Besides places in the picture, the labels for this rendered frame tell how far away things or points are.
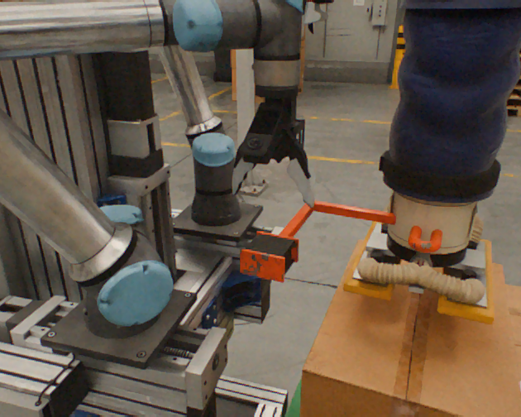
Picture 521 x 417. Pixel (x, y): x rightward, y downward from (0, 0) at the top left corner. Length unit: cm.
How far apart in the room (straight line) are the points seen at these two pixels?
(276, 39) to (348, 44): 973
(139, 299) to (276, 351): 175
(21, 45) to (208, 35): 26
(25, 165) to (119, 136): 44
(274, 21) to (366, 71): 961
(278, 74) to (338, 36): 974
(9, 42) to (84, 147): 33
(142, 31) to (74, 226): 32
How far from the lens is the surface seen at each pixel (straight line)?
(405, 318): 115
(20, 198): 67
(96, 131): 106
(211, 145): 127
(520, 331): 194
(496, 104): 95
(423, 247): 94
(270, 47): 74
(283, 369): 235
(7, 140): 66
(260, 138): 71
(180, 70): 135
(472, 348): 112
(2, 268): 128
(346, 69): 1036
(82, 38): 78
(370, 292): 100
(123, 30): 78
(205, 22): 69
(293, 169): 78
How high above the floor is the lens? 162
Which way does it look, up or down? 25 degrees down
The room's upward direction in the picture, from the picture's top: straight up
